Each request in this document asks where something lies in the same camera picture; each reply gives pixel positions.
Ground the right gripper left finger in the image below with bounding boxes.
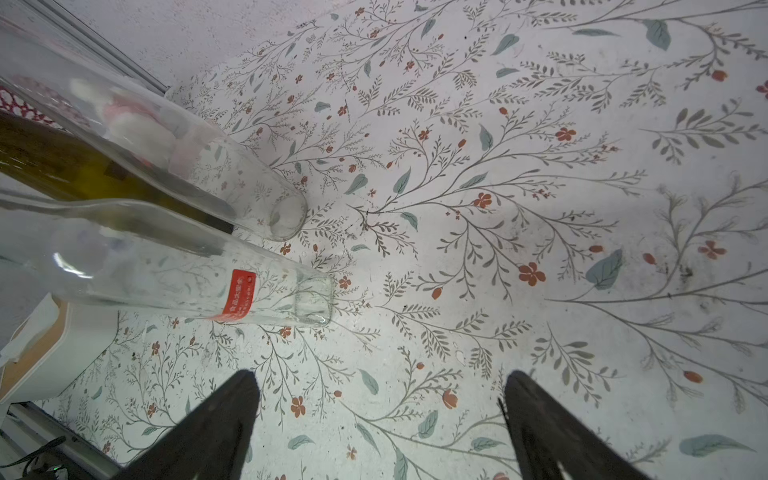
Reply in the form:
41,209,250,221
115,370,260,479

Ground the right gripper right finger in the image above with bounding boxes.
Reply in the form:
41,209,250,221
500,370,647,479

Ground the clear bottle with red label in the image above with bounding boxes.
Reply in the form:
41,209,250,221
1,190,334,326

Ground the dark green wine bottle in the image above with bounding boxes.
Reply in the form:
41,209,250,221
1,112,234,234

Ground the tall clear corked bottle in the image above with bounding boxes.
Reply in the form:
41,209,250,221
1,19,308,241

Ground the white plush toy pink shirt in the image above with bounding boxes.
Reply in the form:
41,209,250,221
69,79,177,170

